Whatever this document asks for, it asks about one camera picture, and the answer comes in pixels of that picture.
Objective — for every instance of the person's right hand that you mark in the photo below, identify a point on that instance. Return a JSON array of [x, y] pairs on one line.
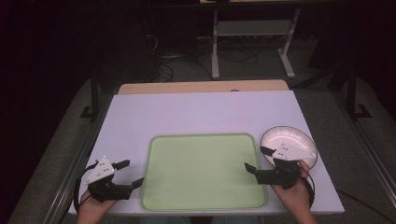
[[295, 199]]

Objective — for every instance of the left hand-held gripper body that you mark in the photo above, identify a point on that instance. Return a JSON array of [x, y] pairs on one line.
[[99, 169]]

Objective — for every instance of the aluminium floor rail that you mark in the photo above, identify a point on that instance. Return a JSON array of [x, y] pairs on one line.
[[373, 158], [71, 183]]

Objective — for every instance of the white plate with dark rim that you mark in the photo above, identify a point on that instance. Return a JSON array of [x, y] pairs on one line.
[[280, 135]]

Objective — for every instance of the white metal table frame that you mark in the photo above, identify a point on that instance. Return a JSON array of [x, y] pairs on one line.
[[214, 46]]

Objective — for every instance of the person's left hand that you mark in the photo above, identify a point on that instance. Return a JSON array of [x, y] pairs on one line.
[[91, 207]]

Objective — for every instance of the green tray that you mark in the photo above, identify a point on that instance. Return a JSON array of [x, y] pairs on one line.
[[202, 171]]

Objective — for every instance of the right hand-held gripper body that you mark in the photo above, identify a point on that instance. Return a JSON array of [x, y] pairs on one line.
[[285, 175]]

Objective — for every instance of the black metal stand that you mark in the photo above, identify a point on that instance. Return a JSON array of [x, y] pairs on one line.
[[94, 93], [351, 93]]

